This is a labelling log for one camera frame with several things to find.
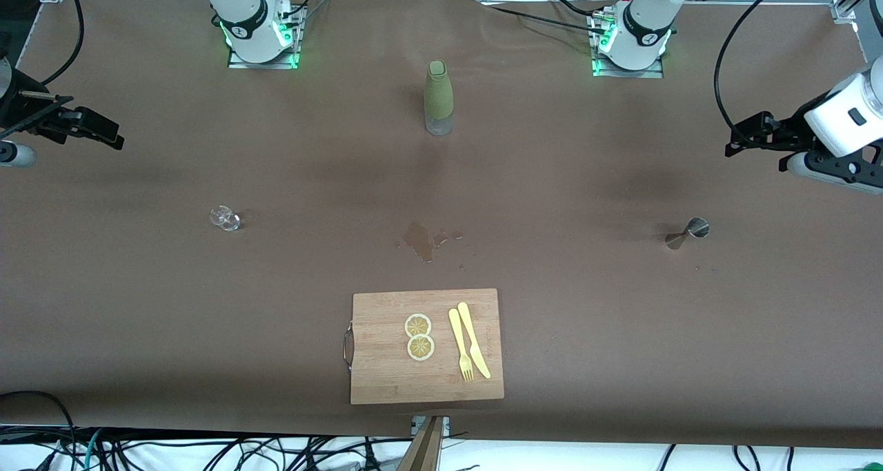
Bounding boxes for wooden cutting board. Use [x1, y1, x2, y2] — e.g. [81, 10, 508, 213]
[344, 288, 505, 405]

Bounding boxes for silver steel jigger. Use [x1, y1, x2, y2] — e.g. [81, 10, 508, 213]
[664, 217, 711, 250]

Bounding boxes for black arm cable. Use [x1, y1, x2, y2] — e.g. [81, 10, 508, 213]
[38, 0, 86, 87]
[714, 0, 808, 148]

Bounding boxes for green cable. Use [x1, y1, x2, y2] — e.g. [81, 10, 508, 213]
[83, 430, 104, 471]

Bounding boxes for yellow plastic fork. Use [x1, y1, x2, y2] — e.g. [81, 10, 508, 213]
[448, 308, 475, 383]

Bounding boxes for green sleeved glass bottle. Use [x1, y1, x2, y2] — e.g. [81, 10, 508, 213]
[423, 59, 455, 137]

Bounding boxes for wooden post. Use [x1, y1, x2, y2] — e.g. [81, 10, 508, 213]
[397, 416, 446, 471]

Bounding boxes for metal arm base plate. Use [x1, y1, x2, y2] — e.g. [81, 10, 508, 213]
[228, 2, 304, 70]
[592, 9, 664, 79]

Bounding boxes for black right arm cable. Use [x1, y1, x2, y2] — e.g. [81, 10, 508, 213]
[38, 0, 86, 87]

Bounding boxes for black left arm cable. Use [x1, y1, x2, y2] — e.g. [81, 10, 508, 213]
[714, 0, 808, 148]

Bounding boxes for clear glass measuring cup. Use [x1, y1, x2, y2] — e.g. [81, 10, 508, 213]
[209, 206, 244, 232]

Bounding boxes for yellow plastic knife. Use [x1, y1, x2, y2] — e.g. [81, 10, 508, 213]
[457, 301, 492, 380]

